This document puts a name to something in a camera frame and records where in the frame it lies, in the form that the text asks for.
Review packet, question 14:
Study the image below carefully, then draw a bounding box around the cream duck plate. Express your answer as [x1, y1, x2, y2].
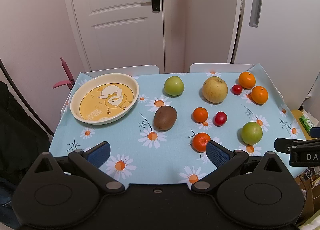
[69, 73, 139, 125]

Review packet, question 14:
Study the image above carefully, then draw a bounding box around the green apple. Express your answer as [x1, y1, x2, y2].
[241, 122, 263, 145]
[164, 76, 184, 96]

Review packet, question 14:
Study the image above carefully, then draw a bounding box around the yellow pear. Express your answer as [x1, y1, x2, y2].
[202, 76, 228, 104]

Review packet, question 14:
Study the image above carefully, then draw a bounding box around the green package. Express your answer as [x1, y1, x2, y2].
[299, 115, 315, 134]

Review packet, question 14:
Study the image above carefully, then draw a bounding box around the pink handled tool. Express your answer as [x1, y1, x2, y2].
[52, 57, 75, 91]

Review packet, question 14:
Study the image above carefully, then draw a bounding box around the white chair back right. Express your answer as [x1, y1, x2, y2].
[189, 63, 254, 73]

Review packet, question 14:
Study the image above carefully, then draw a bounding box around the red cherry tomato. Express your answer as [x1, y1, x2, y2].
[232, 84, 243, 96]
[214, 111, 227, 127]

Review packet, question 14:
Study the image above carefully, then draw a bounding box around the blue daisy tablecloth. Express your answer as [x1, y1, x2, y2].
[49, 65, 304, 185]

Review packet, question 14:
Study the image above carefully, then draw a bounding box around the small tangerine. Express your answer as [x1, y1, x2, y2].
[191, 132, 211, 153]
[193, 107, 208, 123]

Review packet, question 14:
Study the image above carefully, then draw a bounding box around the white chair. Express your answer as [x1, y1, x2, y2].
[189, 63, 254, 73]
[85, 65, 159, 78]

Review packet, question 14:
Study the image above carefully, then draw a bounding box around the brown kiwi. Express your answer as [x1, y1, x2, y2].
[153, 105, 177, 131]

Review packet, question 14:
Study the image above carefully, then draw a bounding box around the white chair back left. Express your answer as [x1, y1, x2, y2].
[85, 65, 159, 78]

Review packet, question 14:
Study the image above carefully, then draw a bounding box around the orange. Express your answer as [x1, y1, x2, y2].
[251, 86, 268, 105]
[238, 72, 256, 90]

